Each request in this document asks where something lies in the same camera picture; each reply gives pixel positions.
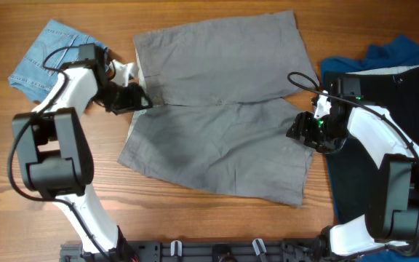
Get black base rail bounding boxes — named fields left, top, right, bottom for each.
left=59, top=238, right=327, bottom=262

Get folded blue denim jeans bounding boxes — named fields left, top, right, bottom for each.
left=8, top=20, right=108, bottom=102

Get dark blue garment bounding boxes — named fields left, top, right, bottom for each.
left=320, top=35, right=419, bottom=78

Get grey shorts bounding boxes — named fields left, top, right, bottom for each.
left=119, top=11, right=316, bottom=207

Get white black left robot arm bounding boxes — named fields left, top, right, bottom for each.
left=7, top=44, right=153, bottom=261

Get black garment with mesh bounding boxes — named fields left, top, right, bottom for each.
left=322, top=60, right=419, bottom=248

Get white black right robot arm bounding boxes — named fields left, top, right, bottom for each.
left=287, top=76, right=419, bottom=261

